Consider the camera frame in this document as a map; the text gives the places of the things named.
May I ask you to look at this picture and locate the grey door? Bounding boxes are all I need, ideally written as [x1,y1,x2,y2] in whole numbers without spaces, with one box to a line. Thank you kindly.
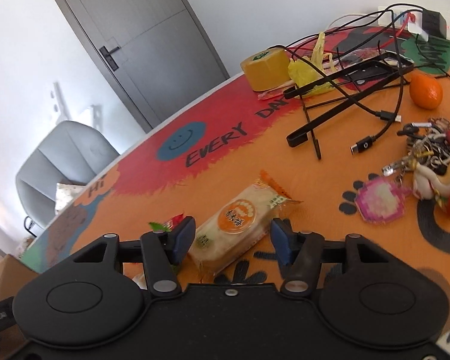
[55,0,229,132]

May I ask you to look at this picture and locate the pink pixel charm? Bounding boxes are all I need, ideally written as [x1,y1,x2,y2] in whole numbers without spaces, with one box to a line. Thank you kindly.
[354,177,412,224]

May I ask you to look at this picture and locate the grey armchair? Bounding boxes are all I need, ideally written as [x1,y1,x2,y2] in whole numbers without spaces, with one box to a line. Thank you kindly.
[15,120,119,229]

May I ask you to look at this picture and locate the beige cake snack packet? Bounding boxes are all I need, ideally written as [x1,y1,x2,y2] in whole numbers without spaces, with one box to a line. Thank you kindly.
[188,171,301,277]

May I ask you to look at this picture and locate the cardboard box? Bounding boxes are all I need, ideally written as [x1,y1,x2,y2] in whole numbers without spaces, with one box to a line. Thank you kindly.
[0,254,39,301]

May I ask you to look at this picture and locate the black power adapter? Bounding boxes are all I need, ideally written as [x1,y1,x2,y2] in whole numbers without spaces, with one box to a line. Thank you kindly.
[422,9,447,39]

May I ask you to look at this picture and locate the yellow tape roll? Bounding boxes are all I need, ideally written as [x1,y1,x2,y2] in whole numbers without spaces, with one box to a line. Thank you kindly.
[241,47,290,92]

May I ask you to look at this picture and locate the colourful cartoon table mat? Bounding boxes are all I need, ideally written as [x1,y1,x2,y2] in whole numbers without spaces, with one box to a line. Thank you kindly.
[20,25,450,360]

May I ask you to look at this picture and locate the red candy packet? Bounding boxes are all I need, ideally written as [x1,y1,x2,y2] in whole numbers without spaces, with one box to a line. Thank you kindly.
[148,214,184,233]

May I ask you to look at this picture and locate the black wire stand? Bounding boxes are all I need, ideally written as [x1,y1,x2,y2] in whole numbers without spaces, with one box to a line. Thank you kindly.
[283,51,415,154]

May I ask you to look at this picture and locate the white power strip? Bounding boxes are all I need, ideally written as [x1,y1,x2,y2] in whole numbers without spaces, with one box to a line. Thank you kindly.
[377,6,450,42]

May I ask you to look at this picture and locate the white dotted cushion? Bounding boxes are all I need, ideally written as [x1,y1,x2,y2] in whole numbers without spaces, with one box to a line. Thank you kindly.
[54,183,85,214]

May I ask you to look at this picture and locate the black usb cable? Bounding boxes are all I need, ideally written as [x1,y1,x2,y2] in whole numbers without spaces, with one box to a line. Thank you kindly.
[284,3,450,156]

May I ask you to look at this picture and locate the yellow plastic bag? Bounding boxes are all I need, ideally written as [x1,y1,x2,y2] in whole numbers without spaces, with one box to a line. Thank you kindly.
[288,32,338,88]

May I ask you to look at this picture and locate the keychain bunch with charms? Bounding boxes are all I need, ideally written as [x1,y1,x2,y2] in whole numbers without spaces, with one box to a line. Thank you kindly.
[381,117,450,216]

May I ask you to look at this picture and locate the white wall hook board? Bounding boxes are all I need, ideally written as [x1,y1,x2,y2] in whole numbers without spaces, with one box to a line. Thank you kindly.
[50,81,65,115]

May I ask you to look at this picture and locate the orange mandarin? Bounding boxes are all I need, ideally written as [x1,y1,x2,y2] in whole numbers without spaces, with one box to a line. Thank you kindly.
[409,72,443,110]

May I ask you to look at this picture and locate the black door handle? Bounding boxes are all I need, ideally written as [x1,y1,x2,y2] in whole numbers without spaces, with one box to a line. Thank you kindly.
[99,46,121,72]

